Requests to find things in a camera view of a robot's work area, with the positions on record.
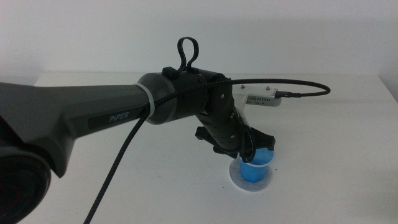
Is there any blue plastic cup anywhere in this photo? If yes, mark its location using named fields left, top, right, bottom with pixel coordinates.
left=238, top=147, right=276, bottom=184

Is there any grey round felt cup mat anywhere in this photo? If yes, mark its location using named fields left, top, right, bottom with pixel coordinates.
left=229, top=156, right=274, bottom=193

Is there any white zip tie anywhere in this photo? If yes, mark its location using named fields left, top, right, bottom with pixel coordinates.
left=135, top=82, right=157, bottom=118

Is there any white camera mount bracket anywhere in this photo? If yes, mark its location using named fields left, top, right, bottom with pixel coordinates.
left=231, top=98, right=251, bottom=128

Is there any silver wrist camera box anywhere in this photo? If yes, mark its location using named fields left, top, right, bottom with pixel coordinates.
left=231, top=85, right=283, bottom=108

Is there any black strap loop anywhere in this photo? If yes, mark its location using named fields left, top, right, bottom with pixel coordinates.
left=161, top=36, right=200, bottom=78

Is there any black braided cable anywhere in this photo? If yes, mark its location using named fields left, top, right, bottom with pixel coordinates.
left=83, top=78, right=331, bottom=224

